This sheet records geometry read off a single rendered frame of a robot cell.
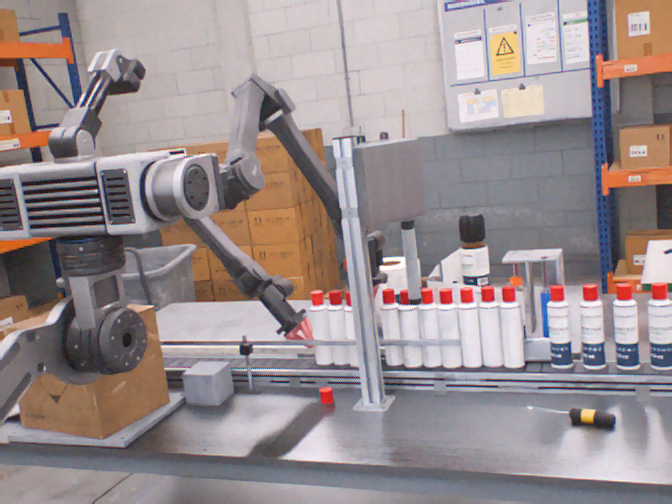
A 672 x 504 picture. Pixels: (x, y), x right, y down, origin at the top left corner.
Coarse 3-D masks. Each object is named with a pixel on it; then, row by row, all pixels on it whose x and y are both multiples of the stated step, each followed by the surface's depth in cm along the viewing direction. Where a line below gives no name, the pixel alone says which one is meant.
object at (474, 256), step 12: (468, 216) 252; (480, 216) 253; (468, 228) 252; (480, 228) 252; (468, 240) 254; (480, 240) 253; (468, 252) 254; (480, 252) 253; (468, 264) 255; (480, 264) 254; (468, 276) 256; (480, 276) 254
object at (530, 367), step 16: (240, 368) 223; (256, 368) 221; (272, 368) 219; (288, 368) 217; (304, 368) 216; (320, 368) 214; (336, 368) 213; (352, 368) 211; (384, 368) 208; (400, 368) 207; (416, 368) 205; (432, 368) 204; (464, 368) 201; (480, 368) 200; (496, 368) 198; (528, 368) 196; (544, 368) 195; (576, 368) 192; (608, 368) 190; (640, 368) 187
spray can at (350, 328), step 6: (348, 294) 208; (348, 300) 208; (348, 306) 209; (348, 312) 208; (348, 318) 208; (348, 324) 209; (348, 330) 209; (354, 330) 209; (348, 336) 210; (354, 336) 209; (348, 348) 211; (354, 348) 210; (354, 354) 210; (354, 360) 211; (354, 366) 211
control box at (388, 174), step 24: (384, 144) 184; (408, 144) 188; (360, 168) 183; (384, 168) 185; (408, 168) 189; (360, 192) 185; (384, 192) 185; (408, 192) 189; (360, 216) 187; (384, 216) 186; (408, 216) 190
